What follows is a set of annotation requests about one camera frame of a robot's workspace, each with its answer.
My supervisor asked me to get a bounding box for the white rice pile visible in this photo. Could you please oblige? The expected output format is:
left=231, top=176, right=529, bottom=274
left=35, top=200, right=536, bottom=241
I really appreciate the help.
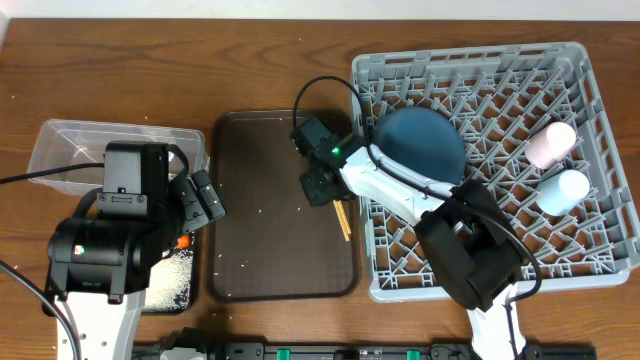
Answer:
left=143, top=249, right=194, bottom=314

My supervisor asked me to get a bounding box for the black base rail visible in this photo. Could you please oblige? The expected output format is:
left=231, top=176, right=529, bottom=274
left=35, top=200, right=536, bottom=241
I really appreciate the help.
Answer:
left=132, top=327, right=599, bottom=360

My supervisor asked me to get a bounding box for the dark blue plate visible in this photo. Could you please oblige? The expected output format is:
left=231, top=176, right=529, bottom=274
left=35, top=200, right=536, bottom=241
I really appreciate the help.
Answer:
left=372, top=107, right=467, bottom=185

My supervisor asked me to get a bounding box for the orange carrot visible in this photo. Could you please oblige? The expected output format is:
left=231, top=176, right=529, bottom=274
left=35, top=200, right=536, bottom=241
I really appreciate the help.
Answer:
left=175, top=234, right=192, bottom=249

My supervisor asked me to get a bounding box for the pink plastic cup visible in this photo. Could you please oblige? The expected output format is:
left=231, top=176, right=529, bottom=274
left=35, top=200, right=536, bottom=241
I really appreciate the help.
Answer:
left=525, top=122, right=577, bottom=169

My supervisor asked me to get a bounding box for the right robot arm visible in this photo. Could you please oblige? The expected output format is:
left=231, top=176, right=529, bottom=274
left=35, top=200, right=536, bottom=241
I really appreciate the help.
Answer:
left=290, top=108, right=529, bottom=359

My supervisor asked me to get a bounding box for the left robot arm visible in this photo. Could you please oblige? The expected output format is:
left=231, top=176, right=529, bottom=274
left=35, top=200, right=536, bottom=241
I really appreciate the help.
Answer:
left=45, top=141, right=225, bottom=359

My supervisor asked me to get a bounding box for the black waste tray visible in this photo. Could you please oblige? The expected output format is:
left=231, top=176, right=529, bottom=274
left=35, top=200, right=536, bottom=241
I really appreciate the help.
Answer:
left=44, top=233, right=196, bottom=316

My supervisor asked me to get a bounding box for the dark brown serving tray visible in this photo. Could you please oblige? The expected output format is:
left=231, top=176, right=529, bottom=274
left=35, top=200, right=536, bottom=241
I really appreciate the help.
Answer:
left=206, top=110, right=360, bottom=302

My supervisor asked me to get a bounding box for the clear plastic bin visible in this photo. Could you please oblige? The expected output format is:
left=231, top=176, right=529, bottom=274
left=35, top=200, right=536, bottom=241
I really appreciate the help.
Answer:
left=27, top=119, right=210, bottom=196

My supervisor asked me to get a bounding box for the light blue plastic cup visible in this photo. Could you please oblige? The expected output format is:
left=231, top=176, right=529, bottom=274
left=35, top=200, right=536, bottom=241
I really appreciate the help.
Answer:
left=536, top=170, right=590, bottom=216

